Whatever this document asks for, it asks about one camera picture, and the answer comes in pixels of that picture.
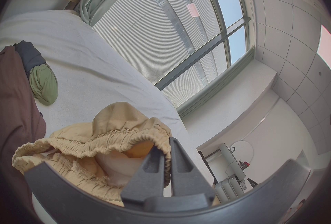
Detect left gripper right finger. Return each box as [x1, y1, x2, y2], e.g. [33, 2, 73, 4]
[164, 136, 216, 205]

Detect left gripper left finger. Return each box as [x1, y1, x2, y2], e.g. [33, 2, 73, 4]
[120, 147, 166, 204]

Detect tan shorts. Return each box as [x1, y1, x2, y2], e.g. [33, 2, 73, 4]
[12, 102, 173, 208]

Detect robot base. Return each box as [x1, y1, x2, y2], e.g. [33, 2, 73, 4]
[215, 143, 258, 201]

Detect bed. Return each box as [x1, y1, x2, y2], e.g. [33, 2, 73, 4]
[0, 0, 215, 221]

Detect green garment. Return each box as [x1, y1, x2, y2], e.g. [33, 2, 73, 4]
[28, 62, 58, 107]

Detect brown garment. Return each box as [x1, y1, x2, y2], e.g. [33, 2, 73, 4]
[0, 46, 46, 208]

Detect window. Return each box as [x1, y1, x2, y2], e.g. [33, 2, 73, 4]
[92, 0, 256, 117]

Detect black garment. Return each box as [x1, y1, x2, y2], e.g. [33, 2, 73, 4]
[14, 40, 47, 81]

